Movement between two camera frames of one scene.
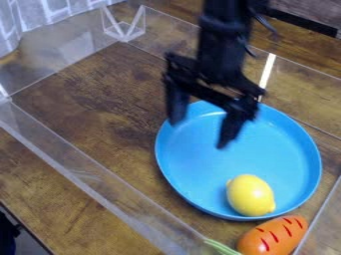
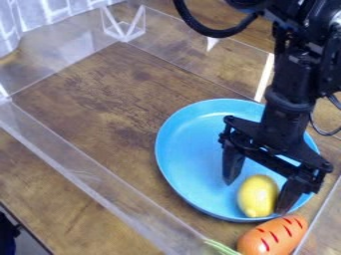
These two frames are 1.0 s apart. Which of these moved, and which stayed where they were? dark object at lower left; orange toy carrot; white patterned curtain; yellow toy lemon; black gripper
Moved: yellow toy lemon; black gripper
Stayed: white patterned curtain; orange toy carrot; dark object at lower left
